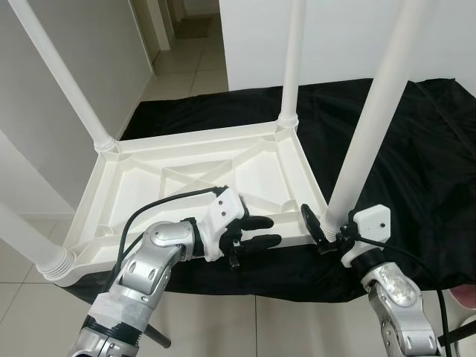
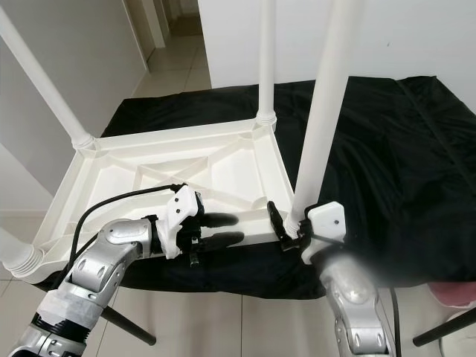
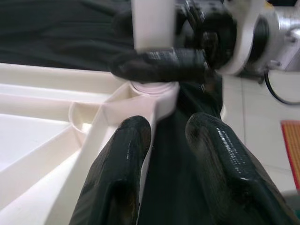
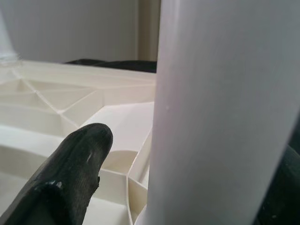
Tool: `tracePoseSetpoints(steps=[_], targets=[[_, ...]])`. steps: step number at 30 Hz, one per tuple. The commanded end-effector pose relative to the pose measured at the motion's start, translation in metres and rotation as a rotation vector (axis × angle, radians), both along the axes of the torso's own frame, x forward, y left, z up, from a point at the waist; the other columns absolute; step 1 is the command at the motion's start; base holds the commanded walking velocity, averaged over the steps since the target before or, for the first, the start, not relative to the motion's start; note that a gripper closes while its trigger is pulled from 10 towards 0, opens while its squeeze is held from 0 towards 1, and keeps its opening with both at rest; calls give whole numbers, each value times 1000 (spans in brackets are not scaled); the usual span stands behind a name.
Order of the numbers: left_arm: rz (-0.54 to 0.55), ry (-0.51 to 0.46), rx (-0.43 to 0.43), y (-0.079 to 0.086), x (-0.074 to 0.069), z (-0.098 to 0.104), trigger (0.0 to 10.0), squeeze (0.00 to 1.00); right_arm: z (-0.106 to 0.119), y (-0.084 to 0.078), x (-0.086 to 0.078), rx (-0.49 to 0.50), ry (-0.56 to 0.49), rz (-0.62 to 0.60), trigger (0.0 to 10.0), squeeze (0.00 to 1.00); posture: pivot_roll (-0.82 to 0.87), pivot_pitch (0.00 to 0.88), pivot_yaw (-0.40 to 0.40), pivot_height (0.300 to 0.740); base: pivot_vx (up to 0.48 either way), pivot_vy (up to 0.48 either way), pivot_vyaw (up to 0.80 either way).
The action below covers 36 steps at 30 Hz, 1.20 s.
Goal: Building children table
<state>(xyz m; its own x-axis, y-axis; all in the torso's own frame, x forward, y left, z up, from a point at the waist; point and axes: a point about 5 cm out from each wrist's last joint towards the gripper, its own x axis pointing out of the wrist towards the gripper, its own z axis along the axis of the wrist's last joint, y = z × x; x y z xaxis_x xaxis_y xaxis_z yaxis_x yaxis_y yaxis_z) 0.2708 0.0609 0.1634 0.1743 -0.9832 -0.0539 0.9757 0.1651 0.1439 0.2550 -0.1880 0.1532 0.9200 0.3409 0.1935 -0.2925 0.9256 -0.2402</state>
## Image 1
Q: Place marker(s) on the black table cloth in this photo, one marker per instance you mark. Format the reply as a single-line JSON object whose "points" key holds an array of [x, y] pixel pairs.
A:
{"points": [[416, 186]]}

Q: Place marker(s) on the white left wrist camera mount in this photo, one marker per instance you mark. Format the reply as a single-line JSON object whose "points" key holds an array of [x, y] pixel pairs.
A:
{"points": [[223, 212]]}

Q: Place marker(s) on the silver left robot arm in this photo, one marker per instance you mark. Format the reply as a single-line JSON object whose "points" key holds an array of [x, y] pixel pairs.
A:
{"points": [[141, 275]]}

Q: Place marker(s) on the pink seat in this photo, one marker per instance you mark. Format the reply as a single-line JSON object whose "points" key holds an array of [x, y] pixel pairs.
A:
{"points": [[467, 297]]}

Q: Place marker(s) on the beige door frame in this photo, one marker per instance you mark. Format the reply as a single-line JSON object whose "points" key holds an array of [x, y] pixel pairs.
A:
{"points": [[158, 18]]}

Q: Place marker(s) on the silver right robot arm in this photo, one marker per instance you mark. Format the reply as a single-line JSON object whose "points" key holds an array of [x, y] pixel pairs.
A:
{"points": [[398, 305]]}

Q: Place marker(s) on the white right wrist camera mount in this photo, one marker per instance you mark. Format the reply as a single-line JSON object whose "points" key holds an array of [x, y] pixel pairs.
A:
{"points": [[370, 222]]}

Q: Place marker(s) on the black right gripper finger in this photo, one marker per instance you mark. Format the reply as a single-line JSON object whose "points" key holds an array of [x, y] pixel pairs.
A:
{"points": [[311, 222]]}

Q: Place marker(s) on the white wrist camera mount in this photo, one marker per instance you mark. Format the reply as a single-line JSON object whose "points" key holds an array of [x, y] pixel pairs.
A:
{"points": [[370, 222], [223, 212]]}

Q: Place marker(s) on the black metal bar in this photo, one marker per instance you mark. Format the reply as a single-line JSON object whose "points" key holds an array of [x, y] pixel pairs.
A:
{"points": [[457, 335]]}

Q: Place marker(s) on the black metal stand leg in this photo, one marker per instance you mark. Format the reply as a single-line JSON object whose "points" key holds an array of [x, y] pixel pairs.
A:
{"points": [[158, 337]]}

